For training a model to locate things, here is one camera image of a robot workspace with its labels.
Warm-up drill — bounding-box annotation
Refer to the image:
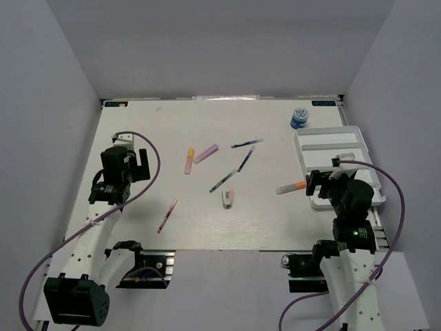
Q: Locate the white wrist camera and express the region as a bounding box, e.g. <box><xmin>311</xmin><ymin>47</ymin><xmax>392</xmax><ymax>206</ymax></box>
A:
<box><xmin>112</xmin><ymin>134</ymin><xmax>134</xmax><ymax>151</ymax></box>
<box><xmin>329</xmin><ymin>152</ymin><xmax>358</xmax><ymax>180</ymax></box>

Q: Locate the orange cap highlighter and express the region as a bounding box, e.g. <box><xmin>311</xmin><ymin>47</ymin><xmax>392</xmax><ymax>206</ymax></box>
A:
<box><xmin>184</xmin><ymin>148</ymin><xmax>195</xmax><ymax>175</ymax></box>

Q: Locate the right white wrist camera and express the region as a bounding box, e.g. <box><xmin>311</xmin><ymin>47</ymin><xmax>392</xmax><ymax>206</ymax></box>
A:
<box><xmin>329</xmin><ymin>152</ymin><xmax>358</xmax><ymax>180</ymax></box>

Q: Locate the white divided organizer tray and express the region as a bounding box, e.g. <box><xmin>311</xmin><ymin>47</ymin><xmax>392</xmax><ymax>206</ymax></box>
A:
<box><xmin>294</xmin><ymin>126</ymin><xmax>386</xmax><ymax>210</ymax></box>

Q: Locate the green gel pen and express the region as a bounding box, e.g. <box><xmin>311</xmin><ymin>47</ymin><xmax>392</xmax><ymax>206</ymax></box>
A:
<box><xmin>209</xmin><ymin>168</ymin><xmax>237</xmax><ymax>193</ymax></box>

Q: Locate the pink highlighter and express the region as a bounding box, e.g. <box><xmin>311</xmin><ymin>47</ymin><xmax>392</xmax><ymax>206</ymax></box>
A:
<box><xmin>193</xmin><ymin>144</ymin><xmax>218</xmax><ymax>164</ymax></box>

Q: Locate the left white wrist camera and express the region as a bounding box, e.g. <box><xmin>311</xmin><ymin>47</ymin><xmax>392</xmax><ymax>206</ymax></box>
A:
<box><xmin>112</xmin><ymin>134</ymin><xmax>134</xmax><ymax>151</ymax></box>

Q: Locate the red gel pen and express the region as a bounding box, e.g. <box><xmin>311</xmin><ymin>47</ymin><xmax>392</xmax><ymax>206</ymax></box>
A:
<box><xmin>156</xmin><ymin>199</ymin><xmax>178</xmax><ymax>234</ymax></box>

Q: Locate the blue gel pen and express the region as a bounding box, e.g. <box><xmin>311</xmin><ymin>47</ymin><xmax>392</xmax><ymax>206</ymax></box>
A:
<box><xmin>231</xmin><ymin>138</ymin><xmax>264</xmax><ymax>149</ymax></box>

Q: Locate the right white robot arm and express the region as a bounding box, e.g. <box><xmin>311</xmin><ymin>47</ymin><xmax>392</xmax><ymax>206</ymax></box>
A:
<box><xmin>306</xmin><ymin>170</ymin><xmax>384</xmax><ymax>330</ymax></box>

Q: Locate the orange white highlighter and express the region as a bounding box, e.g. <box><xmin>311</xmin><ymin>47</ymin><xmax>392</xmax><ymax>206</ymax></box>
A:
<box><xmin>276</xmin><ymin>181</ymin><xmax>307</xmax><ymax>194</ymax></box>

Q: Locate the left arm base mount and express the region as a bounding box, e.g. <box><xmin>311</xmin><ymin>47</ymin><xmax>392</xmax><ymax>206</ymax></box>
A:
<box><xmin>112</xmin><ymin>241</ymin><xmax>176</xmax><ymax>289</ymax></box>

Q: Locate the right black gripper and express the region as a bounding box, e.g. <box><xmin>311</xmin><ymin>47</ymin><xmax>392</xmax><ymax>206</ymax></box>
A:
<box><xmin>305</xmin><ymin>170</ymin><xmax>354</xmax><ymax>217</ymax></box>

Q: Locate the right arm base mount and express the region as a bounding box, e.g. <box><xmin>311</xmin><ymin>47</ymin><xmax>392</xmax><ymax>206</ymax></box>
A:
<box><xmin>280</xmin><ymin>253</ymin><xmax>328</xmax><ymax>293</ymax></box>

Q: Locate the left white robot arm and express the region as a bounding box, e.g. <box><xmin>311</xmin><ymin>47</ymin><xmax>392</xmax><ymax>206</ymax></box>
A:
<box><xmin>43</xmin><ymin>146</ymin><xmax>150</xmax><ymax>327</ymax></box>

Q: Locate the blue ink jar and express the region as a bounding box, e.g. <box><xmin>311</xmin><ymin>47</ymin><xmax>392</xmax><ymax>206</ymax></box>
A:
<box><xmin>290</xmin><ymin>108</ymin><xmax>309</xmax><ymax>130</ymax></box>

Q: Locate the purple gel pen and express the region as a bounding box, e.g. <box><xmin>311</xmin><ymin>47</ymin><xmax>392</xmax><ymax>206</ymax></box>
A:
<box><xmin>237</xmin><ymin>145</ymin><xmax>256</xmax><ymax>172</ymax></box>

